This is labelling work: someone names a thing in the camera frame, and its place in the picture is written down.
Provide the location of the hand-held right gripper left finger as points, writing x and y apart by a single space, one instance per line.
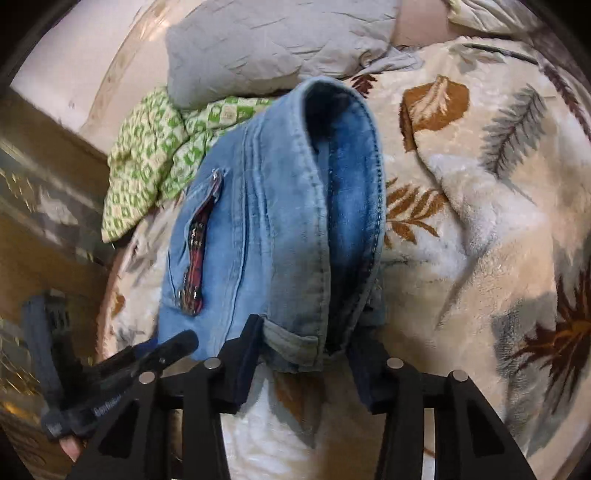
240 369

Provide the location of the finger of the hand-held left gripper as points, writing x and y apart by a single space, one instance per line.
44 350
175 344

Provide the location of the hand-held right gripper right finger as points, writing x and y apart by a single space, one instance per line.
369 374

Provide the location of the grey quilted pillow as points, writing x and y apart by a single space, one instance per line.
277 41

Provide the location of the person's left hand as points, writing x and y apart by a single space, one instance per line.
71 450

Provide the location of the cream satin pillow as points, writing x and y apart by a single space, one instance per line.
489 16

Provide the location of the green patterned cloth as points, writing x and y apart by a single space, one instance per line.
138 161

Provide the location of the leaf print fleece blanket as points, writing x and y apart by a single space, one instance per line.
485 230

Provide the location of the blue denim pants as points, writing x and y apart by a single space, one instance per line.
277 207

